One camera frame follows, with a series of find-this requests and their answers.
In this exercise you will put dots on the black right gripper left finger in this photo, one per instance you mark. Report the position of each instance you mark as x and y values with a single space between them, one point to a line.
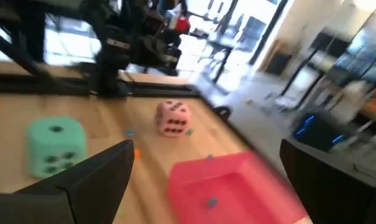
82 193

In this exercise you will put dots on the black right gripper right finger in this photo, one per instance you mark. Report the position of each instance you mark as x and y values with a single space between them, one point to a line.
330 193

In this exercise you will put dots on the large green foam die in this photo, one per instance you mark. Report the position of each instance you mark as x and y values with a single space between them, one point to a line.
55 146

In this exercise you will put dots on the pink foam die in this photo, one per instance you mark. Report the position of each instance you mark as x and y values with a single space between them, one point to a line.
173 118

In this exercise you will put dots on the small green die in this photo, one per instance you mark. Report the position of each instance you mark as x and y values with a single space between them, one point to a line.
189 132

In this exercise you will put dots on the pink translucent plastic bin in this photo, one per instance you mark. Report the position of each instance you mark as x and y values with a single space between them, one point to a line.
237 186

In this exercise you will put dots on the small teal die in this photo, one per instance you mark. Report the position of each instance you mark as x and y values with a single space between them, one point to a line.
210 155
130 132

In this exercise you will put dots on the small blue die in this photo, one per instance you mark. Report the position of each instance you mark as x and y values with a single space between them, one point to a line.
212 202

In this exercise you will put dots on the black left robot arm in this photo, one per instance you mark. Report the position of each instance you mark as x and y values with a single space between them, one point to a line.
108 62

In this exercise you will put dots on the red object on desk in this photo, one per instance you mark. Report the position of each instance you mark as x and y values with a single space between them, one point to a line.
182 25

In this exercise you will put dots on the black computer with blue lights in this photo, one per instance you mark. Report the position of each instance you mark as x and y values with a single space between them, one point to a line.
318 130

